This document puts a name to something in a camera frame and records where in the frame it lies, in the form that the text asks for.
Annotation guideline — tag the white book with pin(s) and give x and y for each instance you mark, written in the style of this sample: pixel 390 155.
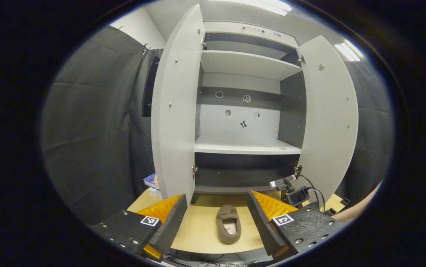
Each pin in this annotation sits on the white book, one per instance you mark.
pixel 155 192

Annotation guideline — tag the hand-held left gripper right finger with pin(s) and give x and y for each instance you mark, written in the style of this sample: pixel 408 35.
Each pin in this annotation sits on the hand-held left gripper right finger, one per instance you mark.
pixel 259 222

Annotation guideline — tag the grey cabinet shelf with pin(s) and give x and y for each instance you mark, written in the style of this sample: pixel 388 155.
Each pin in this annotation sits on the grey cabinet shelf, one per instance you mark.
pixel 246 63
pixel 242 147

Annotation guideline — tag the ceiling light panel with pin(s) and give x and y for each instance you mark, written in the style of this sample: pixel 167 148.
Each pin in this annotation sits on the ceiling light panel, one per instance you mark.
pixel 348 51
pixel 268 4

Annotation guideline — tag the grey shoe cabinet door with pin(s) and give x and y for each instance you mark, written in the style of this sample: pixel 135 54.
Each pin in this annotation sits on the grey shoe cabinet door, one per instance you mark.
pixel 328 122
pixel 176 111

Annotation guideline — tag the black backdrop cloth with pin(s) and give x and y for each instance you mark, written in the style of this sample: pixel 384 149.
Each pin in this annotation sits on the black backdrop cloth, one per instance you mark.
pixel 372 137
pixel 90 129

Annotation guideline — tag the grey shoe cabinet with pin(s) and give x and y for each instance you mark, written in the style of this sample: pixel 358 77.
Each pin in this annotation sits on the grey shoe cabinet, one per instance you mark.
pixel 239 126

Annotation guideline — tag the metal door hinge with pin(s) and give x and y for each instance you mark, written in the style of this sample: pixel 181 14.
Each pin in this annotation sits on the metal door hinge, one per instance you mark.
pixel 195 170
pixel 203 42
pixel 301 59
pixel 298 170

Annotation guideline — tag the brown fuzzy shoe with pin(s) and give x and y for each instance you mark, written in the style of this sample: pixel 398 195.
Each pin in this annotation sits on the brown fuzzy shoe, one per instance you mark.
pixel 229 226

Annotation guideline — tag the blue book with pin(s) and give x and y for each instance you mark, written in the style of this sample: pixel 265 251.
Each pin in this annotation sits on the blue book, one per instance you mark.
pixel 150 181

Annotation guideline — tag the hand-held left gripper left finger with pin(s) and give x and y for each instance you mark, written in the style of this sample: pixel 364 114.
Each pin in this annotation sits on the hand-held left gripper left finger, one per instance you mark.
pixel 174 218

